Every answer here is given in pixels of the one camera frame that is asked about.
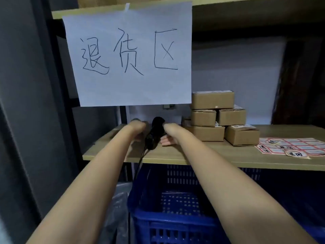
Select person's right hand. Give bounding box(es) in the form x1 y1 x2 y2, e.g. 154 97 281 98
160 123 184 146

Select person's left hand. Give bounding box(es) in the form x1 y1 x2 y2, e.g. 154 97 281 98
129 118 150 143

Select black handheld barcode scanner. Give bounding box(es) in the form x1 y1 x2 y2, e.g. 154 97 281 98
145 117 167 151

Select person's left forearm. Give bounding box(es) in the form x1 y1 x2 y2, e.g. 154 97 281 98
26 122 146 244

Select person's right forearm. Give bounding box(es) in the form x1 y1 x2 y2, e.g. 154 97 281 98
165 124 318 244

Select flat cardboard box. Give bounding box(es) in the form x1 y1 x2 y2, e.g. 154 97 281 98
185 125 225 142

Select small cardboard box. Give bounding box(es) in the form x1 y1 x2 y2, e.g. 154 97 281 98
191 109 217 127
217 105 247 126

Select large cardboard box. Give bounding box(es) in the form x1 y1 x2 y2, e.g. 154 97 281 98
191 90 235 110

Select wooden metal shelf rack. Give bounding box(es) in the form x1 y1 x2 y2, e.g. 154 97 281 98
48 0 325 183

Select blue plastic crate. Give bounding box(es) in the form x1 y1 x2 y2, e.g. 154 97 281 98
128 164 325 244

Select cardboard box with white label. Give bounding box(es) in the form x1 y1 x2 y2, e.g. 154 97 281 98
225 124 261 147

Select clear plastic bag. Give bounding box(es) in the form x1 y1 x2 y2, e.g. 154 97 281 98
98 182 133 244

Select white handwritten paper sign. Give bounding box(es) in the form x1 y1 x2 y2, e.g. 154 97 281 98
62 1 193 107

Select red and white sticker sheet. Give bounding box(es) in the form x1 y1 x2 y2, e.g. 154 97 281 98
255 138 325 158

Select loose red white sticker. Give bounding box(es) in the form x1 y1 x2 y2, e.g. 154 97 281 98
284 150 311 159

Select black scanner cable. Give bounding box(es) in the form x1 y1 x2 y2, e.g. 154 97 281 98
132 146 149 183

